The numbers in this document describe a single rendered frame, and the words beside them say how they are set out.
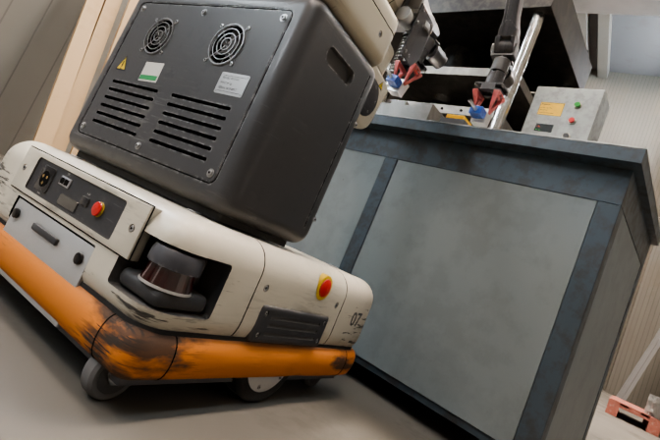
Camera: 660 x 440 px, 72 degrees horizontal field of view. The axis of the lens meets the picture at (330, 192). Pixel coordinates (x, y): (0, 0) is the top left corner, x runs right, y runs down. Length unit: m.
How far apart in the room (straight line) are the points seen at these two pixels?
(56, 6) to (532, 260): 3.97
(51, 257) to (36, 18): 3.62
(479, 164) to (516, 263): 0.30
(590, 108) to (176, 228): 2.04
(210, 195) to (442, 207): 0.80
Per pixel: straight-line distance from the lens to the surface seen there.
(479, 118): 1.62
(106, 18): 4.24
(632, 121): 12.18
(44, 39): 4.39
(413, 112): 1.58
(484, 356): 1.23
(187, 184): 0.78
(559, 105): 2.44
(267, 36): 0.81
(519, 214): 1.28
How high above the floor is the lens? 0.31
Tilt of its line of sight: 7 degrees up
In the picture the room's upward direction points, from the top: 23 degrees clockwise
